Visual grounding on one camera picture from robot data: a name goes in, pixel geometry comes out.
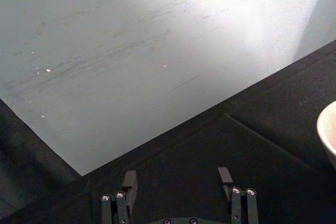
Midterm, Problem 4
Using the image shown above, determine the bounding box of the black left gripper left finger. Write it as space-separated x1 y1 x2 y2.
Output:
101 170 138 224

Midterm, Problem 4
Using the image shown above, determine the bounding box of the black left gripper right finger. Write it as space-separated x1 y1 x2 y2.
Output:
217 167 259 224

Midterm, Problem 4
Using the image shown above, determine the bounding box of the black table cloth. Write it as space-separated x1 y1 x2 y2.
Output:
0 40 336 224

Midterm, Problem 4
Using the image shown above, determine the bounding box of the roll of white tape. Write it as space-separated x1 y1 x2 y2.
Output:
316 100 336 170

